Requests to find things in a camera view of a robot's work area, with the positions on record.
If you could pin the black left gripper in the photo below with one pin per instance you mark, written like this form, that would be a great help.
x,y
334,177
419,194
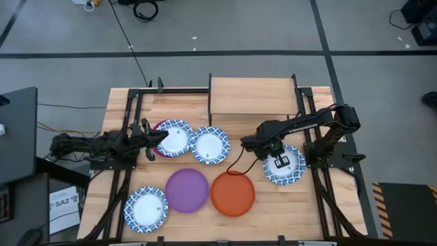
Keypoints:
x,y
138,140

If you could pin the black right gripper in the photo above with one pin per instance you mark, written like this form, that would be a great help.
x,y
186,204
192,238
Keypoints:
x,y
263,145

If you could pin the magenta plastic plate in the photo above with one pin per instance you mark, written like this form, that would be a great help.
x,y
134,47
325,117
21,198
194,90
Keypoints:
x,y
157,151

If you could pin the blue patterned paper plate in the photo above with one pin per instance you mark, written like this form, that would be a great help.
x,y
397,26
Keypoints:
x,y
293,174
177,141
210,145
147,210

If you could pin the purple plastic plate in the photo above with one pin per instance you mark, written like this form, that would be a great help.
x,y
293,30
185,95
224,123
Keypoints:
x,y
187,190

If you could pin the orange plastic plate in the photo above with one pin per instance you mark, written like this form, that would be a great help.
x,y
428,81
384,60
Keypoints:
x,y
233,194

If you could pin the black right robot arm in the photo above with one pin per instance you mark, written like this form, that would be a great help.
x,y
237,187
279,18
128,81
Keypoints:
x,y
307,124

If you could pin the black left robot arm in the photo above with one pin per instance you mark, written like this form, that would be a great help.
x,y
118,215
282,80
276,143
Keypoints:
x,y
75,143

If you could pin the wooden shelf with black brackets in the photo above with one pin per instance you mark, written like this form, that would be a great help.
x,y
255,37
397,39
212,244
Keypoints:
x,y
252,95

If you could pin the white printed paper sheet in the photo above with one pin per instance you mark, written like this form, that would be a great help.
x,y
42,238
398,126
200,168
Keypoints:
x,y
65,212

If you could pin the black mat with hazard stripes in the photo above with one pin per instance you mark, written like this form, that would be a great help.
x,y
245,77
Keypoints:
x,y
409,208

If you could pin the small white round object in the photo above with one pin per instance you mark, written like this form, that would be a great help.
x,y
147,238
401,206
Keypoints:
x,y
1,130

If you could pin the black computer mouse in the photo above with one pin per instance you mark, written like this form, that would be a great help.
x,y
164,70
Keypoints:
x,y
30,237

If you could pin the small blue object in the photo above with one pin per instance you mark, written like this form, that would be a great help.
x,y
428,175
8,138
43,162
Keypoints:
x,y
4,99

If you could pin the person's shoe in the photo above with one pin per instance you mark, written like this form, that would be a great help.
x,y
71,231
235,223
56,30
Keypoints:
x,y
430,99

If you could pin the black equipment box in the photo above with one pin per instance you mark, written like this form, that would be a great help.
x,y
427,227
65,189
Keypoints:
x,y
426,34

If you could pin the black equipment case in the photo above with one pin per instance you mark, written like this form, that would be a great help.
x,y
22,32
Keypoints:
x,y
420,10

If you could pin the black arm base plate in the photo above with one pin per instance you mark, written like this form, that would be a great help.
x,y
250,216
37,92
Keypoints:
x,y
109,165
341,164

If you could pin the black aluminium table frame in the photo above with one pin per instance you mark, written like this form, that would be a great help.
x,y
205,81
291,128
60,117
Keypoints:
x,y
184,91

